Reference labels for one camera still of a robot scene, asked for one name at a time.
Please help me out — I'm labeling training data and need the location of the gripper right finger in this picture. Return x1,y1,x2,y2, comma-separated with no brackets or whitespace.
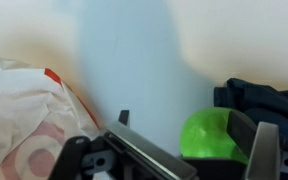
226,110,288,180

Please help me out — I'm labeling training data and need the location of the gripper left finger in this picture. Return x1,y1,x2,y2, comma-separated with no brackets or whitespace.
47,109,198,180

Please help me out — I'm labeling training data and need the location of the black shirt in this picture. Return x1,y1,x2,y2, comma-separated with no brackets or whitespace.
213,77,288,149

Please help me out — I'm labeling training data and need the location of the green ball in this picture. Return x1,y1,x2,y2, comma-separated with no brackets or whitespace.
179,106,251,165

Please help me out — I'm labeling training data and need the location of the white red plastic bag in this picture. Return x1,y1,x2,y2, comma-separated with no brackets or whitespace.
0,54,102,180

